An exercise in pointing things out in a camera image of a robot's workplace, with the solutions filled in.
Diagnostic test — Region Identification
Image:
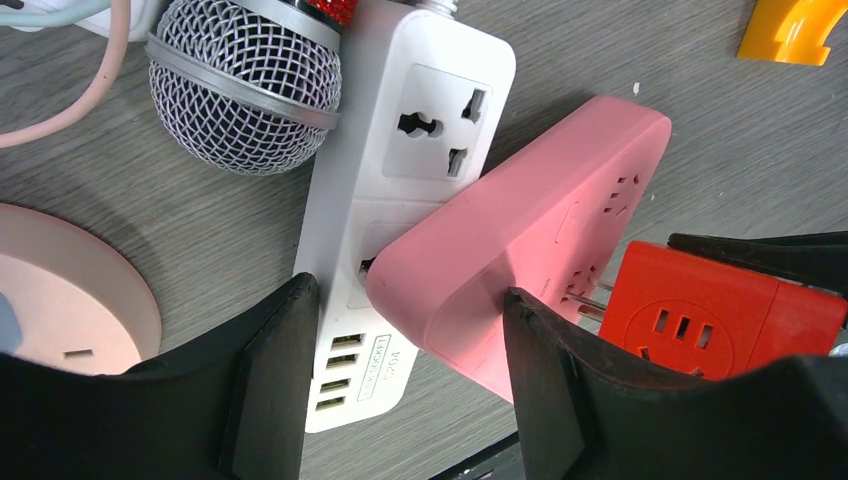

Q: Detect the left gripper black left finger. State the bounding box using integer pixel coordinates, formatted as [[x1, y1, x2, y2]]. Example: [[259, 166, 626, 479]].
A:
[[1, 273, 320, 479]]

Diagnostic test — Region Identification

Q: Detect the white multicolour power strip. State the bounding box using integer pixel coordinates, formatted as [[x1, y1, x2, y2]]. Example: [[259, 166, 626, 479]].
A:
[[13, 0, 170, 42]]

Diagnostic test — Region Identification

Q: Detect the yellow curved block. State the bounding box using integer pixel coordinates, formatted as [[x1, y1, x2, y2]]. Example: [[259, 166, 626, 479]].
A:
[[736, 0, 847, 67]]

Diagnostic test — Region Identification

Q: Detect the pink round socket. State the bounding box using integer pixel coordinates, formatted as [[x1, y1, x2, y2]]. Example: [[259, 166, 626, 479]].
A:
[[1, 204, 162, 375]]

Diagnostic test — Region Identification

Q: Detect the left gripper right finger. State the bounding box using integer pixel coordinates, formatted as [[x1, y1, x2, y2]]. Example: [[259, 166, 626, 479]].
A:
[[503, 288, 847, 479]]

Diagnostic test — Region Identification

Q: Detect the red glitter microphone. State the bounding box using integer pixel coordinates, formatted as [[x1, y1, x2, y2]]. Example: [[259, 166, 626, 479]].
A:
[[145, 0, 358, 176]]

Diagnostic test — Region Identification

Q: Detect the small white power strip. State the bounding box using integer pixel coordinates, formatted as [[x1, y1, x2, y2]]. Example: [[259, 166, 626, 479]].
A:
[[294, 1, 516, 433]]

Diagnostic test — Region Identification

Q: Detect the pink triangular socket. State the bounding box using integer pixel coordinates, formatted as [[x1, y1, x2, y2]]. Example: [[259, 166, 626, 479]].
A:
[[364, 96, 672, 401]]

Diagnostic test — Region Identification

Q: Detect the red cube adapter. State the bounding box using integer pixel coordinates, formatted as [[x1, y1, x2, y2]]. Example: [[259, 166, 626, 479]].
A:
[[563, 241, 847, 380]]

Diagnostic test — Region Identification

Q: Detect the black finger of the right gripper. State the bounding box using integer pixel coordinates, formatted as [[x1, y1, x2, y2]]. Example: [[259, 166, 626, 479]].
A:
[[667, 231, 847, 297]]

